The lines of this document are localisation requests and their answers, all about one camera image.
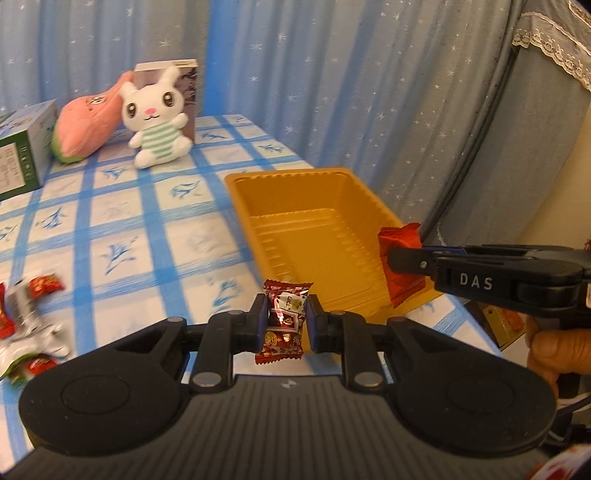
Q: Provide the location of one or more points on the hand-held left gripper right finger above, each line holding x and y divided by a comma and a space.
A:
310, 323

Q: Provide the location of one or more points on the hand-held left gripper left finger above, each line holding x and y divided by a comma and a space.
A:
263, 321

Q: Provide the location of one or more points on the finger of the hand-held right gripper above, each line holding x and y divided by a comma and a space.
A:
445, 251
411, 264

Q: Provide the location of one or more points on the dark red candy packet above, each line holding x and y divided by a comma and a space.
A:
282, 323

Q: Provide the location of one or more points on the plain red snack packet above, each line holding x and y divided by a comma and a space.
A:
401, 240

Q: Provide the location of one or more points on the golden plastic tray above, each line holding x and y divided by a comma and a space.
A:
304, 217

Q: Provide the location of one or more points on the small red snack packet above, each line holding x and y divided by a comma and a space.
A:
4, 318
44, 285

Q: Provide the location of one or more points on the silver snack packet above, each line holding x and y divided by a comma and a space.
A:
41, 339
21, 300

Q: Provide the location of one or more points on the green and red snack packet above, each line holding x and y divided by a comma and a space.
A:
25, 368

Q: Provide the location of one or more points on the person's right hand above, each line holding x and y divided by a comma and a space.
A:
554, 350

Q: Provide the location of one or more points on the yellow box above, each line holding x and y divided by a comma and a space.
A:
505, 323

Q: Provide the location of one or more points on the grey lace-trimmed cover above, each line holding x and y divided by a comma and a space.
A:
508, 115

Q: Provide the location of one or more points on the blue checked tablecloth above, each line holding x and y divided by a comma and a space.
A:
138, 221

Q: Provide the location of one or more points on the red printed clothing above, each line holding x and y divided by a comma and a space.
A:
565, 464

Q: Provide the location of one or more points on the blue starry curtain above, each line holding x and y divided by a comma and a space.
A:
323, 83

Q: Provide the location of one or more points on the white bunny plush toy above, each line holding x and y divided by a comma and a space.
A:
154, 120

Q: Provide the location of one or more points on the brown cardboard box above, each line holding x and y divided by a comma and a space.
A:
190, 92

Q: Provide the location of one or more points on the pink plush toy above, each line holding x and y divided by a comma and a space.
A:
85, 124

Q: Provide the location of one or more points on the green cardboard box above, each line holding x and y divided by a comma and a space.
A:
23, 147

